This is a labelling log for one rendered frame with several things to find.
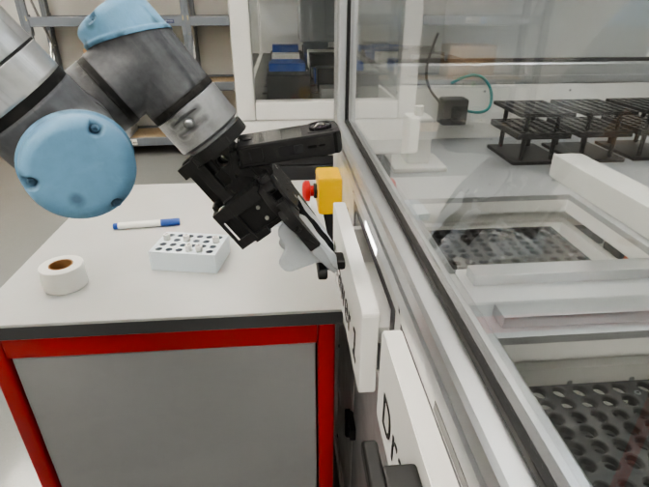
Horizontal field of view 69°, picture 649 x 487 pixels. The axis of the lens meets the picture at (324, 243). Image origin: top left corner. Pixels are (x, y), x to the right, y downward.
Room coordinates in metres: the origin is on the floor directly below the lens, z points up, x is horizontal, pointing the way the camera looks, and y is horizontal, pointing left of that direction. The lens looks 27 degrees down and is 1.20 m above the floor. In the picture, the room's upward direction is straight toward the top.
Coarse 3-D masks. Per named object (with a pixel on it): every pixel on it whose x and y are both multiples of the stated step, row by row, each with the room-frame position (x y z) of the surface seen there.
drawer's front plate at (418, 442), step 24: (384, 336) 0.34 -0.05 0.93; (384, 360) 0.34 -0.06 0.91; (408, 360) 0.31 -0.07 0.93; (384, 384) 0.33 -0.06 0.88; (408, 384) 0.28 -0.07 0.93; (408, 408) 0.26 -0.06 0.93; (408, 432) 0.25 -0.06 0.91; (432, 432) 0.24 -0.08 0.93; (408, 456) 0.24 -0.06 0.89; (432, 456) 0.22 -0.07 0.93; (432, 480) 0.20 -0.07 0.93; (456, 480) 0.20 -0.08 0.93
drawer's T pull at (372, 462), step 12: (372, 444) 0.24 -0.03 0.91; (372, 456) 0.23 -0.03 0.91; (372, 468) 0.22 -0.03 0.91; (384, 468) 0.22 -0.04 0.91; (396, 468) 0.22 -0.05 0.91; (408, 468) 0.22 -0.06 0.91; (372, 480) 0.21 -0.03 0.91; (384, 480) 0.21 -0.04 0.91; (396, 480) 0.21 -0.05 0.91; (408, 480) 0.21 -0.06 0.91; (420, 480) 0.21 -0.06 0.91
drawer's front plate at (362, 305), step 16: (336, 208) 0.64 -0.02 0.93; (336, 224) 0.62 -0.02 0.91; (352, 224) 0.58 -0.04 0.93; (336, 240) 0.62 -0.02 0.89; (352, 240) 0.54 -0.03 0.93; (352, 256) 0.49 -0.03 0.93; (336, 272) 0.61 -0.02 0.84; (352, 272) 0.46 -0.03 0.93; (352, 288) 0.45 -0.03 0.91; (368, 288) 0.42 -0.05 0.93; (352, 304) 0.45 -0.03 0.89; (368, 304) 0.39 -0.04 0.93; (352, 320) 0.44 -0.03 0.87; (368, 320) 0.38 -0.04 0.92; (352, 336) 0.44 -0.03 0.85; (368, 336) 0.38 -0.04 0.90; (352, 352) 0.44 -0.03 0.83; (368, 352) 0.38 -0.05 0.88; (368, 368) 0.38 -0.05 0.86; (368, 384) 0.38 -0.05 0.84
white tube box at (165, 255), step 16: (160, 240) 0.79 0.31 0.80; (176, 240) 0.80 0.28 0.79; (192, 240) 0.79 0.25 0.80; (208, 240) 0.80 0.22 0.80; (224, 240) 0.79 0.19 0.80; (160, 256) 0.75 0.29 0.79; (176, 256) 0.74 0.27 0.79; (192, 256) 0.74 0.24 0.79; (208, 256) 0.74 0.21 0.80; (224, 256) 0.78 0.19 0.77; (208, 272) 0.74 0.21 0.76
